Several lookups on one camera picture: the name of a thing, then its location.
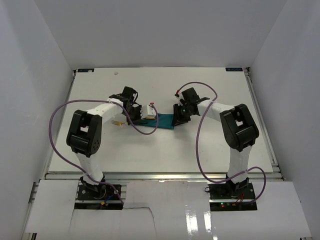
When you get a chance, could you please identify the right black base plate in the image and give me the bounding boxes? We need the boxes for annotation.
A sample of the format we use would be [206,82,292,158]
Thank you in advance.
[204,183,256,200]

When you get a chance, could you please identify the white cardboard front cover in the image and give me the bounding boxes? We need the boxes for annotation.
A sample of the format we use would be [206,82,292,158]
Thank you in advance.
[25,180,311,240]

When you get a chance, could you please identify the blue table label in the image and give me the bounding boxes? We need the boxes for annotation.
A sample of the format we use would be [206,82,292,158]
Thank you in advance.
[225,67,243,72]
[77,68,95,73]

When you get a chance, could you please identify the right blue table label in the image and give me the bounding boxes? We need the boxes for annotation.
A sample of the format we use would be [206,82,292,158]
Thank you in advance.
[225,67,243,72]

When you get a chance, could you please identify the purple cable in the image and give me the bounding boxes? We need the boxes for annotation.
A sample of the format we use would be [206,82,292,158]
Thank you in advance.
[176,81,267,206]
[48,99,160,205]

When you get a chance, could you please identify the left blue table label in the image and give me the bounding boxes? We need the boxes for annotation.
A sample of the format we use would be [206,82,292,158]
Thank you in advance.
[77,68,95,73]

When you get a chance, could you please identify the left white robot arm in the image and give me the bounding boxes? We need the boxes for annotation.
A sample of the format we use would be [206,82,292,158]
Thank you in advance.
[66,86,142,199]

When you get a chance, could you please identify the teal cloth napkin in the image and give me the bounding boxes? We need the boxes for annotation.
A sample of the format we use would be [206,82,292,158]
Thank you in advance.
[138,113,175,130]

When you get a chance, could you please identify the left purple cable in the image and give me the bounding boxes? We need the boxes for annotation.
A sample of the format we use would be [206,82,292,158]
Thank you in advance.
[48,99,160,205]

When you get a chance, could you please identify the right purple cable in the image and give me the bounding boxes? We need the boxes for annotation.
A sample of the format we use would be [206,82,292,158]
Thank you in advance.
[176,81,267,206]

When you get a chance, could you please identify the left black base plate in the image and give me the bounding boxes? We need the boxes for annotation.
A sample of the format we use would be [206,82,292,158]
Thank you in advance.
[76,184,122,201]

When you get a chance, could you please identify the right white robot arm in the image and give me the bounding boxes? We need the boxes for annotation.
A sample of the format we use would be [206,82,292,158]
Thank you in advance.
[172,87,260,194]

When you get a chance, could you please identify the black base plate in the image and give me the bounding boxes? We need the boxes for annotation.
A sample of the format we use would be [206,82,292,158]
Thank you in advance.
[204,183,256,200]
[76,184,122,201]

